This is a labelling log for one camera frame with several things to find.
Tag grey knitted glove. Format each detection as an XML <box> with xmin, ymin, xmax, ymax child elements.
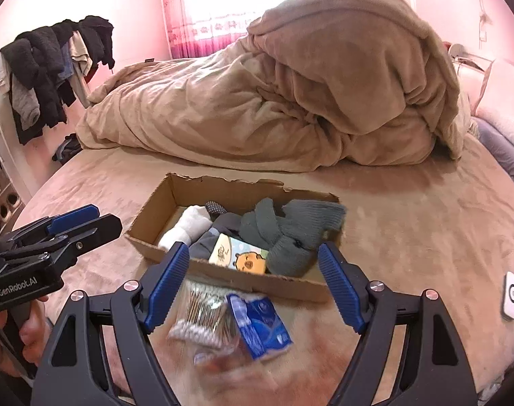
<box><xmin>239</xmin><ymin>197</ymin><xmax>284</xmax><ymax>251</ymax></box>

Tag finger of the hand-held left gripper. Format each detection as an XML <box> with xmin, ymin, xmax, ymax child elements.
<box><xmin>0</xmin><ymin>214</ymin><xmax>123</xmax><ymax>272</ymax></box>
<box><xmin>2</xmin><ymin>204</ymin><xmax>100</xmax><ymax>244</ymax></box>

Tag beige duvet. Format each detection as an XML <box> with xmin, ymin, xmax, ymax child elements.
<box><xmin>75</xmin><ymin>0</ymin><xmax>472</xmax><ymax>173</ymax></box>

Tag pink white pillow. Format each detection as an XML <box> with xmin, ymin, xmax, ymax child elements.
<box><xmin>472</xmin><ymin>57</ymin><xmax>514</xmax><ymax>154</ymax></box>

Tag dark bag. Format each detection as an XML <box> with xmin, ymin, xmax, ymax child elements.
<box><xmin>51</xmin><ymin>133</ymin><xmax>84</xmax><ymax>164</ymax></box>

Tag grey green knitted socks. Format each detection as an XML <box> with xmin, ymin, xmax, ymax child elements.
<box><xmin>265</xmin><ymin>200</ymin><xmax>348</xmax><ymax>278</ymax></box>

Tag blue garment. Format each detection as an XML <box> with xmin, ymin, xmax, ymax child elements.
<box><xmin>55</xmin><ymin>43</ymin><xmax>78</xmax><ymax>90</ymax></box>

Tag blue tissue packet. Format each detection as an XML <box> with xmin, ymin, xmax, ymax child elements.
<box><xmin>226</xmin><ymin>293</ymin><xmax>293</xmax><ymax>361</ymax></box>

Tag black garment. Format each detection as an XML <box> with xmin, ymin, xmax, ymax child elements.
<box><xmin>73</xmin><ymin>15</ymin><xmax>116</xmax><ymax>71</ymax></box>

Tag cartoon print card packet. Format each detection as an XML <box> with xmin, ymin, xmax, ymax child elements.
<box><xmin>208</xmin><ymin>233</ymin><xmax>270</xmax><ymax>275</ymax></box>

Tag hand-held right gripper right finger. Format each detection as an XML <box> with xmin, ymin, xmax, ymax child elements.
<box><xmin>317</xmin><ymin>241</ymin><xmax>480</xmax><ymax>406</ymax></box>

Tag person's left hand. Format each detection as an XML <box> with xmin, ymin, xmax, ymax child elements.
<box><xmin>0</xmin><ymin>299</ymin><xmax>51</xmax><ymax>379</ymax></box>

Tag dark grey cloth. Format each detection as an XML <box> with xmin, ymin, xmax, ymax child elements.
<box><xmin>188</xmin><ymin>212</ymin><xmax>250</xmax><ymax>264</ymax></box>

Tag wooden furniture with holes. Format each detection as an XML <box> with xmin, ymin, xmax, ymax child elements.
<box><xmin>0</xmin><ymin>175</ymin><xmax>22</xmax><ymax>226</ymax></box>

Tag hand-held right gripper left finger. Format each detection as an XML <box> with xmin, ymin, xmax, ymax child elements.
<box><xmin>31</xmin><ymin>242</ymin><xmax>191</xmax><ymax>406</ymax></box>

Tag grey garment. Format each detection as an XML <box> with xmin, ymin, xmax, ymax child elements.
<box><xmin>11</xmin><ymin>70</ymin><xmax>42</xmax><ymax>133</ymax></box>

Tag dark dotted sock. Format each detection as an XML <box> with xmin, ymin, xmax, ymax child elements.
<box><xmin>205</xmin><ymin>200</ymin><xmax>229</xmax><ymax>221</ymax></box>

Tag cardboard box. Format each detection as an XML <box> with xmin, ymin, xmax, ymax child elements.
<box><xmin>125</xmin><ymin>172</ymin><xmax>347</xmax><ymax>304</ymax></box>

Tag white charger device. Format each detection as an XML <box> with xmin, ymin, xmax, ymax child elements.
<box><xmin>499</xmin><ymin>271</ymin><xmax>514</xmax><ymax>321</ymax></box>

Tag bed with beige sheet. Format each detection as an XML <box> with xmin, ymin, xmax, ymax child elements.
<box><xmin>11</xmin><ymin>133</ymin><xmax>514</xmax><ymax>406</ymax></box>

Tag pink patterned curtain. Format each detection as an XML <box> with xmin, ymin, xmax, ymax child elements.
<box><xmin>159</xmin><ymin>0</ymin><xmax>419</xmax><ymax>61</ymax></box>

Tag black sweater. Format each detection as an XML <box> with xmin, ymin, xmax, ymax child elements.
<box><xmin>0</xmin><ymin>25</ymin><xmax>78</xmax><ymax>145</ymax></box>

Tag lilac pillow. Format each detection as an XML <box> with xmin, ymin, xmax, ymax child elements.
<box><xmin>472</xmin><ymin>116</ymin><xmax>514</xmax><ymax>189</ymax></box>

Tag white metal headboard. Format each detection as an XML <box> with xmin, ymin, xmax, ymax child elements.
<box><xmin>448</xmin><ymin>43</ymin><xmax>496</xmax><ymax>108</ymax></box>

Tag white socks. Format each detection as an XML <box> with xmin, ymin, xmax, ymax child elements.
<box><xmin>157</xmin><ymin>205</ymin><xmax>214</xmax><ymax>253</ymax></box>

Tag beige shirt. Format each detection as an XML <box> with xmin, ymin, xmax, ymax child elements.
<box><xmin>68</xmin><ymin>34</ymin><xmax>94</xmax><ymax>77</ymax></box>

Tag cotton swab packet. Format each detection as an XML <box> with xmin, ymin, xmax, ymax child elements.
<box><xmin>167</xmin><ymin>287</ymin><xmax>237</xmax><ymax>351</ymax></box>

